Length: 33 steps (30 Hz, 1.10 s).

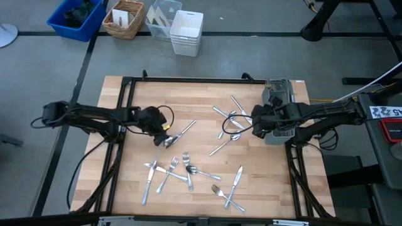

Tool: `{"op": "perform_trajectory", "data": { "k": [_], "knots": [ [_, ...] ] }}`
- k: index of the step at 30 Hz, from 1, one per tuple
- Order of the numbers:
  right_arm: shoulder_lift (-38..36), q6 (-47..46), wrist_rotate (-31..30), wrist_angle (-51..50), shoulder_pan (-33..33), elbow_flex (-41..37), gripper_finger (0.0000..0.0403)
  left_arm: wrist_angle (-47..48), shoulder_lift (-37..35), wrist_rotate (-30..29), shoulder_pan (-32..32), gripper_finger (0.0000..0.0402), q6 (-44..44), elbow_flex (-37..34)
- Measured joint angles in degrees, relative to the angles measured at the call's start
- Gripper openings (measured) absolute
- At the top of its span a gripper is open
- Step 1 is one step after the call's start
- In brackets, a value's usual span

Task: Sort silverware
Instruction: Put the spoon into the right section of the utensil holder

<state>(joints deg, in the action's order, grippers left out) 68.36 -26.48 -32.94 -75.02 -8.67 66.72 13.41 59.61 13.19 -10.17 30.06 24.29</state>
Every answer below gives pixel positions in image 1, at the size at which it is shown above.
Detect black bench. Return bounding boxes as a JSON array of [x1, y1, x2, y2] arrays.
[[323, 155, 402, 226]]

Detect blue plastic bin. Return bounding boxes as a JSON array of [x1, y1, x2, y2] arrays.
[[46, 0, 107, 43]]

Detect yellow hanging cable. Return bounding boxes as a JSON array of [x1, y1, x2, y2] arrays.
[[303, 0, 317, 14]]

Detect black floor object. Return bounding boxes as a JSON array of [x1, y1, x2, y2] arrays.
[[0, 133, 24, 148]]

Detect white stacked plastic bins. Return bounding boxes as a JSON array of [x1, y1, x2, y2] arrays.
[[170, 9, 204, 58]]

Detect clear plastic bin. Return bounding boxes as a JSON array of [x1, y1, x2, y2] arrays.
[[144, 0, 183, 42]]

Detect white cable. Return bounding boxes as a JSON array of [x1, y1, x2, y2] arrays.
[[332, 61, 402, 103]]

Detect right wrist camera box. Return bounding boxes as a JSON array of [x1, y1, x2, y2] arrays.
[[268, 94, 284, 109]]

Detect grey cart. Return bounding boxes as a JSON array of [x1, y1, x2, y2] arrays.
[[357, 82, 402, 190]]

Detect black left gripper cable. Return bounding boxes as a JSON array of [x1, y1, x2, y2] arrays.
[[156, 104, 175, 127]]

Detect white printed label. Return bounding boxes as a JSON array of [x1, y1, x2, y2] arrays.
[[369, 105, 402, 120]]

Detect beige card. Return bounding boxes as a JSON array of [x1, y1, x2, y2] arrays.
[[153, 6, 172, 28], [146, 5, 156, 24]]

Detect red and black device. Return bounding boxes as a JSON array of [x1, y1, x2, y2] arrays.
[[378, 117, 402, 144]]

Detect grey plastic cutlery basket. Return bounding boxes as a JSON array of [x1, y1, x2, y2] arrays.
[[261, 77, 296, 146]]

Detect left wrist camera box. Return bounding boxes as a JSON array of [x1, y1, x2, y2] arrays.
[[153, 134, 170, 148]]

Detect wicker basket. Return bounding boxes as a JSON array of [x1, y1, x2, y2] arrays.
[[102, 0, 146, 41]]

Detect black cloth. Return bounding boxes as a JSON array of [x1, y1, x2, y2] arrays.
[[63, 0, 97, 28]]

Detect black arm base cable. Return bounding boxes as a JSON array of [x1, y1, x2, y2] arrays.
[[65, 139, 106, 210], [313, 124, 340, 151]]

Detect black floor rail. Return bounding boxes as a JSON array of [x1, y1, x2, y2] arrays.
[[341, 77, 402, 86]]

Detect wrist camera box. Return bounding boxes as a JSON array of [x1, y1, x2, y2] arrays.
[[153, 134, 170, 148], [268, 94, 284, 109]]

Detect black stand base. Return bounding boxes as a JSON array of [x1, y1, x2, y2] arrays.
[[300, 0, 343, 43]]

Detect white card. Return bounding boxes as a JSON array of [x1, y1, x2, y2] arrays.
[[111, 8, 130, 28]]

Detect grey round floor base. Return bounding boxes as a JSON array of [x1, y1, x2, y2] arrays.
[[0, 23, 19, 49]]

